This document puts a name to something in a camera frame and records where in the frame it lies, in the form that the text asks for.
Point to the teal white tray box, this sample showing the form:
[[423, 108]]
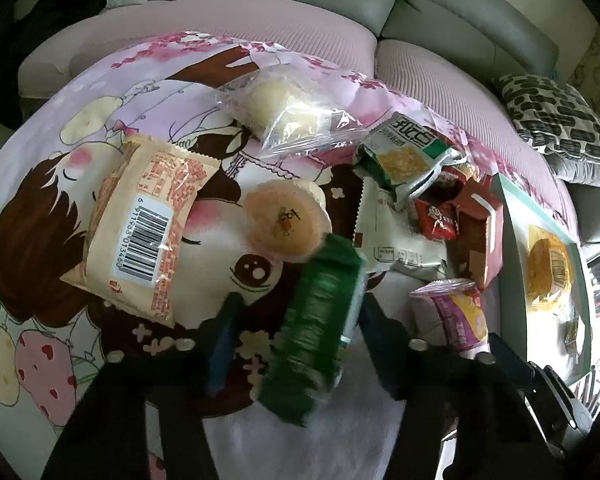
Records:
[[536, 336]]

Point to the green mung bean biscuit packet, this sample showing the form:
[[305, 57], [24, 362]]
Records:
[[307, 359]]

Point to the small red candy packet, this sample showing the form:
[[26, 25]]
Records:
[[437, 221]]

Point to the pink swiss roll packet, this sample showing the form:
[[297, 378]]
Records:
[[449, 313]]

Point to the white snack packet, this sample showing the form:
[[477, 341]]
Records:
[[387, 240]]

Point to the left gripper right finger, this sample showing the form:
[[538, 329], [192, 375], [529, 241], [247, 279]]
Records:
[[389, 346]]

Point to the grey sofa with pink cover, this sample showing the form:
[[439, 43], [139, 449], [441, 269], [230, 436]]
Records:
[[330, 25]]

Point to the pink cartoon print cloth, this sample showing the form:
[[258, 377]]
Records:
[[55, 338]]

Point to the clear bag white pastry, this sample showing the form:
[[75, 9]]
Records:
[[289, 113]]

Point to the peach barcode pastry packet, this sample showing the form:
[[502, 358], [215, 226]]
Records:
[[133, 240]]

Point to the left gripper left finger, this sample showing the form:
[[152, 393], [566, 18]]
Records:
[[219, 337]]

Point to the black white patterned cushion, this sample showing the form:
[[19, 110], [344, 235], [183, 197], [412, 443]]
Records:
[[551, 118]]

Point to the dark red snack box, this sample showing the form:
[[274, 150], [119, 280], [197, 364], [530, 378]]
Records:
[[477, 251]]

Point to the green white cracker packet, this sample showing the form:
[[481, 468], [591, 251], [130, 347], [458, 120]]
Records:
[[404, 157]]

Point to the orange bread packet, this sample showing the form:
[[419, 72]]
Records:
[[549, 271]]

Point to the green round cracker packet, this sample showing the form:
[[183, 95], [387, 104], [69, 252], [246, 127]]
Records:
[[573, 334]]

